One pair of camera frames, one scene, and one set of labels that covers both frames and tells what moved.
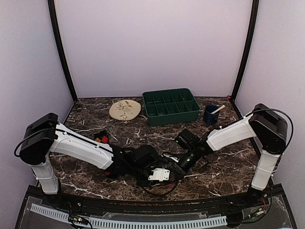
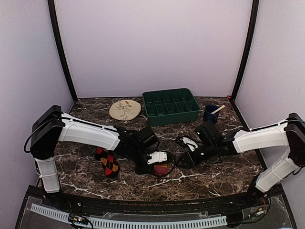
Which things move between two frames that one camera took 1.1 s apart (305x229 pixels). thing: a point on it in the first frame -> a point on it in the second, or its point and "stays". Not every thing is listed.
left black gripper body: [137, 171] -> [137, 156]
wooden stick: [218, 109] stays
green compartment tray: [170, 106] stays
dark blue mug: [208, 117] stays
